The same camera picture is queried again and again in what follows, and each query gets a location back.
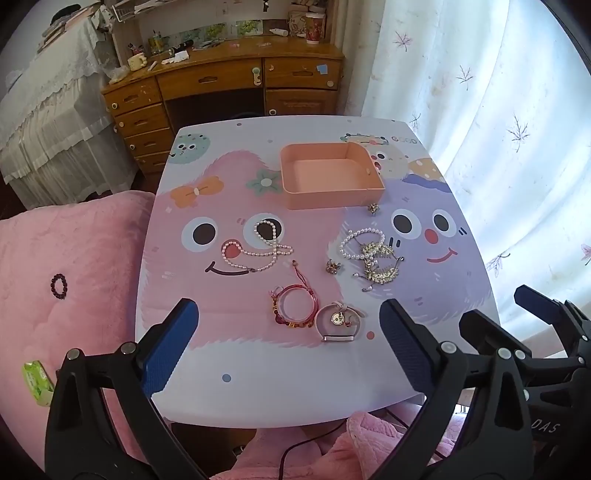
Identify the long pearl necklace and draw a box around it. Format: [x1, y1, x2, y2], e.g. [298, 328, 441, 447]
[222, 219, 294, 275]

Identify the wooden desk with drawers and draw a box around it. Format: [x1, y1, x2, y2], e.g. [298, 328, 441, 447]
[100, 34, 346, 176]

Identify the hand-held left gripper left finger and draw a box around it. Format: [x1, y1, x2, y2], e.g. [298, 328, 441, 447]
[44, 298, 208, 480]

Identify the gold leaf hair comb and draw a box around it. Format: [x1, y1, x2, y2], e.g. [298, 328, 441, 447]
[353, 242, 404, 292]

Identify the bed with white cover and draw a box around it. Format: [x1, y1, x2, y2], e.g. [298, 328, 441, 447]
[0, 4, 139, 210]

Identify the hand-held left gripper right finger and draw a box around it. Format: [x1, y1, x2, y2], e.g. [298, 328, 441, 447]
[374, 298, 536, 480]

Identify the white leaf print curtain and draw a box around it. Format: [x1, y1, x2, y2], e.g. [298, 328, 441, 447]
[344, 0, 591, 361]

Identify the black cable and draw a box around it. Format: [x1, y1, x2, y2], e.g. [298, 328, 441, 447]
[277, 418, 347, 480]

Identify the person's pink garment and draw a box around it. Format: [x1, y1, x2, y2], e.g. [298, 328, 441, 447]
[231, 411, 462, 480]

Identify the pearl bracelet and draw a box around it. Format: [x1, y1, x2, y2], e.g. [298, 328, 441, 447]
[339, 227, 386, 260]

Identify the clear red bangle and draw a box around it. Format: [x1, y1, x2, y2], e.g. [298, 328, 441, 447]
[280, 284, 320, 320]

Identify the pink fluffy blanket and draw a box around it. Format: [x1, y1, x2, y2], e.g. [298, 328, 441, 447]
[0, 189, 158, 467]

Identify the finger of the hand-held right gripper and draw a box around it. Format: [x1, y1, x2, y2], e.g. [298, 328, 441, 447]
[514, 285, 591, 365]
[459, 309, 532, 365]

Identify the red patterned cup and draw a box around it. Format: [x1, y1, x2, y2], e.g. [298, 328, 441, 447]
[305, 12, 327, 44]

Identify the green packet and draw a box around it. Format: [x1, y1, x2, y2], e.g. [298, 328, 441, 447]
[23, 360, 55, 407]

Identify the pink storage box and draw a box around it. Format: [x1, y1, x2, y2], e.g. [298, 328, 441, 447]
[279, 141, 386, 210]

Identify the red string beaded bracelet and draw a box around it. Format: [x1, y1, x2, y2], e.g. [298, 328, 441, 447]
[269, 260, 320, 330]

